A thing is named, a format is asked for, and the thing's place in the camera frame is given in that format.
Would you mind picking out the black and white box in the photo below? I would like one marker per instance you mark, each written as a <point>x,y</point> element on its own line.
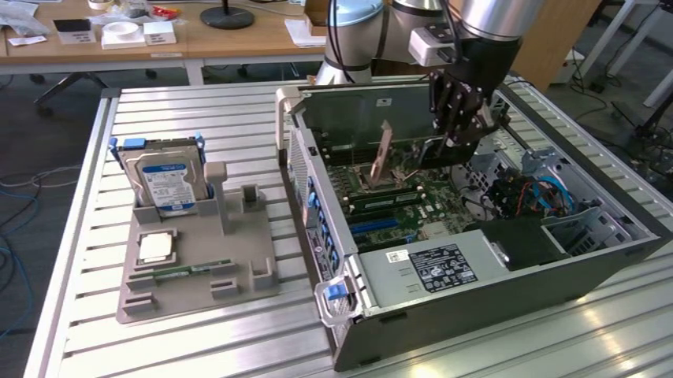
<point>74,31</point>

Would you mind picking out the crumpled clear plastic bag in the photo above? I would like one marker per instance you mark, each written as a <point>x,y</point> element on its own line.
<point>20,19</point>

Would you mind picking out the black round lamp base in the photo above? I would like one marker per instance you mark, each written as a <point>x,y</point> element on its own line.
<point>225,19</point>

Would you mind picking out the silver CPU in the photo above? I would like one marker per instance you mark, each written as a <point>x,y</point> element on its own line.
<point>155,250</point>

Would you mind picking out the white table leg frame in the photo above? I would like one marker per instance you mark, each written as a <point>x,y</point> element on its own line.
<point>602,39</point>

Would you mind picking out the low-profile Nvidia graphics card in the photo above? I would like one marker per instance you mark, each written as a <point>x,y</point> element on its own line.
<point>446,159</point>

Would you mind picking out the black office chair base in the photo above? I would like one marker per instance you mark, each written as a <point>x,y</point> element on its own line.
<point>68,88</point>

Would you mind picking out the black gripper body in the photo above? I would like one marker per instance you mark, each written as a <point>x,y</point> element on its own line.
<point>486,67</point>

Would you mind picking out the beige tape roll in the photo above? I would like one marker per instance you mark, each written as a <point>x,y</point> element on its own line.
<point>98,4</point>

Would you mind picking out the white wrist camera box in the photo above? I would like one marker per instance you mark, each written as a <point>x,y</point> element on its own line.
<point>426,45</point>

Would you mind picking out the small red item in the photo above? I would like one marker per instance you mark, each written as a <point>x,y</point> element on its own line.
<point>164,12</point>

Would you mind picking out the brown cardboard box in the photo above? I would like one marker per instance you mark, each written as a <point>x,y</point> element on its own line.
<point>315,12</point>

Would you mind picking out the blue slot clip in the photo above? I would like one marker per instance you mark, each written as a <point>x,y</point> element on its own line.
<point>313,195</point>
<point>334,264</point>
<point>321,228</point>
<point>328,246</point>

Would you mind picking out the metal disk bay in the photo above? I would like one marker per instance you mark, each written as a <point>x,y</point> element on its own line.
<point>594,232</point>

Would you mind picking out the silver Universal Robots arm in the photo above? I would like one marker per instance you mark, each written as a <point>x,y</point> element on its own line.
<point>347,51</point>

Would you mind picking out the metal drive cage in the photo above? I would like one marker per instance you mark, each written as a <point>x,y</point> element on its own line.
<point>494,173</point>

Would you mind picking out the wooden desk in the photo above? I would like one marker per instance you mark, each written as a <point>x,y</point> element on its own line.
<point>52,53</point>

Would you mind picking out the white paper stack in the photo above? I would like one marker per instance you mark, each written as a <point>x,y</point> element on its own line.
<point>301,33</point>

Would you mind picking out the dark RAM stick with label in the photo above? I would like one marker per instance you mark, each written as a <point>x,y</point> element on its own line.
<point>383,201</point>

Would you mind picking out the green motherboard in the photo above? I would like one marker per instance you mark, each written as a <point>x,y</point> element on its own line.
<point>436,204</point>

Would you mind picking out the wooden cabinet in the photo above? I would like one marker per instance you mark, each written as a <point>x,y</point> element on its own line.
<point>557,51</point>

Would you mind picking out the grey power supply unit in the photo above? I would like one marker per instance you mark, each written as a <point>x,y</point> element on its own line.
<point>388,279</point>

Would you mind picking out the blue case latch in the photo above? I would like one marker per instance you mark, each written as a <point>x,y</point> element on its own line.
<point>336,293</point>

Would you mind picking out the white tape roll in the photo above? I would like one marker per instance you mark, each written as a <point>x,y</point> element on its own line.
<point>120,29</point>

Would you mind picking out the white card with red print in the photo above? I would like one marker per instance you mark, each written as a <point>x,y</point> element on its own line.
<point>25,40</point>

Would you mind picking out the black plastic air shroud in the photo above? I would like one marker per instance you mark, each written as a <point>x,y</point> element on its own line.
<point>520,244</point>

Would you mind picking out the flat white box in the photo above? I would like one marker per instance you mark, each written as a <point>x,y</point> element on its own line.
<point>123,44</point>

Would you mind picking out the black item in clear bag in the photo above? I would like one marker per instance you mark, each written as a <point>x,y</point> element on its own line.
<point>133,12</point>

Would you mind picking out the bare green RAM stick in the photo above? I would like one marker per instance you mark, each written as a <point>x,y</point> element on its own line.
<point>179,271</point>

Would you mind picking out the white box with label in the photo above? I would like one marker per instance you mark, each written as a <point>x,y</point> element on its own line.
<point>159,33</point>

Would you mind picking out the CPU socket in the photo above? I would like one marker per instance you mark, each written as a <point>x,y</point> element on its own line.
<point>363,177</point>

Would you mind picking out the grey parts rack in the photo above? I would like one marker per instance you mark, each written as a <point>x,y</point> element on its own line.
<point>199,244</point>

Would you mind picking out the hard disk with blue label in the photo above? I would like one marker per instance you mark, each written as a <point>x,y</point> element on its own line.
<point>165,185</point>

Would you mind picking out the open black PC case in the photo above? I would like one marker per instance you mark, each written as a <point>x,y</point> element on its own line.
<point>472,299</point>

